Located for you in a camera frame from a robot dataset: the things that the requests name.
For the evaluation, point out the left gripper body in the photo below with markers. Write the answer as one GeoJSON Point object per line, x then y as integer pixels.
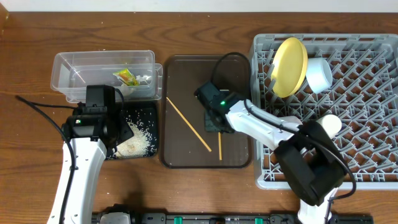
{"type": "Point", "coordinates": [125, 132]}

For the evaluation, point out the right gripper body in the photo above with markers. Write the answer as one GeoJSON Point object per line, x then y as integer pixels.
{"type": "Point", "coordinates": [209, 125]}

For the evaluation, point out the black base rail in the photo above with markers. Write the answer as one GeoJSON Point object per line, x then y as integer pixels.
{"type": "Point", "coordinates": [161, 218]}

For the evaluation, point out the yellow plate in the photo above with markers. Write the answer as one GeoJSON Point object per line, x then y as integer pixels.
{"type": "Point", "coordinates": [290, 66]}

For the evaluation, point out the black waste tray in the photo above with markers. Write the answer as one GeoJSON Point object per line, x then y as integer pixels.
{"type": "Point", "coordinates": [130, 107]}

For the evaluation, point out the grey dishwasher rack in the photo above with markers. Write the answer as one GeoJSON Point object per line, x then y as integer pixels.
{"type": "Point", "coordinates": [363, 95]}

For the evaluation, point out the white bowl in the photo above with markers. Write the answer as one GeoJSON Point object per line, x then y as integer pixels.
{"type": "Point", "coordinates": [318, 75]}

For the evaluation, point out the clear plastic bin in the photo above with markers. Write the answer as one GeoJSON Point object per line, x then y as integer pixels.
{"type": "Point", "coordinates": [73, 71]}

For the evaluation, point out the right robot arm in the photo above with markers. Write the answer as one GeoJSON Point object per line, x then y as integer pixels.
{"type": "Point", "coordinates": [310, 162]}

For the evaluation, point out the wooden chopstick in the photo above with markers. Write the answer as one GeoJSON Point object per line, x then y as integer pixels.
{"type": "Point", "coordinates": [220, 146]}
{"type": "Point", "coordinates": [189, 124]}

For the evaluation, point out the white cup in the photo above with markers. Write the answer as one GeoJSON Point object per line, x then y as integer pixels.
{"type": "Point", "coordinates": [331, 124]}

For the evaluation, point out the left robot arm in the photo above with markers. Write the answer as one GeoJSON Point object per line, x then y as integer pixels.
{"type": "Point", "coordinates": [91, 134]}

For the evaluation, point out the green orange snack wrapper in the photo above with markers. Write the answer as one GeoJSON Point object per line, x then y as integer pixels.
{"type": "Point", "coordinates": [126, 77]}

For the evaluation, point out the brown serving tray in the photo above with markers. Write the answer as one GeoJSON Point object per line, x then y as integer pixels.
{"type": "Point", "coordinates": [181, 149]}

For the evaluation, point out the white napkin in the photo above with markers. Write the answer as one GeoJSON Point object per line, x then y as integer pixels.
{"type": "Point", "coordinates": [144, 83]}

